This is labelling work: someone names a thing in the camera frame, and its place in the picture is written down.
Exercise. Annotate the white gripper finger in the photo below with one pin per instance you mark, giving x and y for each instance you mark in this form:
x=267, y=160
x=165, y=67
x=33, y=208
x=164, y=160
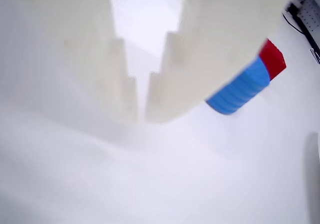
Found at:
x=220, y=34
x=62, y=47

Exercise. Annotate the white perforated board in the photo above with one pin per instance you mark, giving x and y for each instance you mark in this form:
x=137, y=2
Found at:
x=311, y=12

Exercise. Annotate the blue ribbed cylinder block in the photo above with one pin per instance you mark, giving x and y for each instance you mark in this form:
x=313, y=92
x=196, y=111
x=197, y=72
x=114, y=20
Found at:
x=240, y=89

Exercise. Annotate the red cube block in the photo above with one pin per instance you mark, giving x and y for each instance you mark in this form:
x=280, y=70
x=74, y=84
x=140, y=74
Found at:
x=273, y=59

